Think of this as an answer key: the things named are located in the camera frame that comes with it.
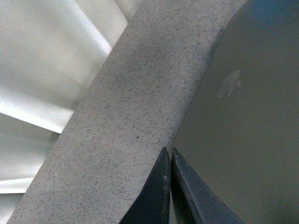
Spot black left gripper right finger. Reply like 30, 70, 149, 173
171, 148, 243, 224

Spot white pleated curtain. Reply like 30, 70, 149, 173
0, 0, 141, 224

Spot silver grey laptop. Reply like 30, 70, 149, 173
172, 0, 299, 224

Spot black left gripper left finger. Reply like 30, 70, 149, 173
120, 147, 171, 224

